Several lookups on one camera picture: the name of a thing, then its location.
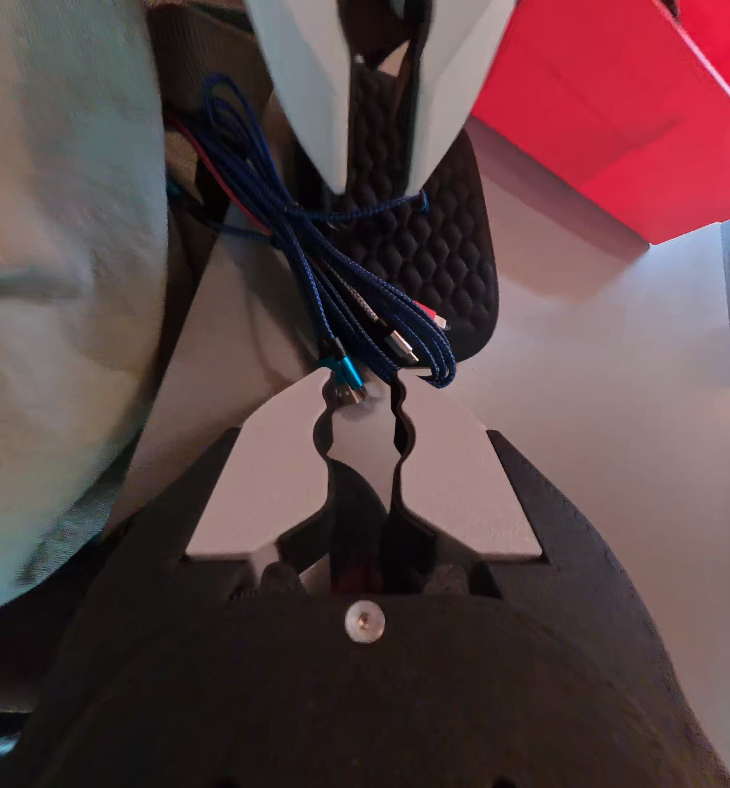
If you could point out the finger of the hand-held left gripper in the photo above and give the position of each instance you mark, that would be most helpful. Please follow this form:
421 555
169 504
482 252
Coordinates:
306 80
448 80

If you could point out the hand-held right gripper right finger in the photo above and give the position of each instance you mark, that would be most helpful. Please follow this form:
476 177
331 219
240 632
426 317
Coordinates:
457 486

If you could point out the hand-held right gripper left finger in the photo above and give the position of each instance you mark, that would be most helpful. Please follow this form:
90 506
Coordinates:
260 480

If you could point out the red box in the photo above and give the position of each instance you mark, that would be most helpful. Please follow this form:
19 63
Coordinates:
586 104

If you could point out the black hex-pattern case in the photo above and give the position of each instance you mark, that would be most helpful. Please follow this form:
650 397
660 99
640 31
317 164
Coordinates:
457 246

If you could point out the person's pale shirt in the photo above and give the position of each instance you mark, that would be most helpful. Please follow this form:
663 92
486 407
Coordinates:
57 277

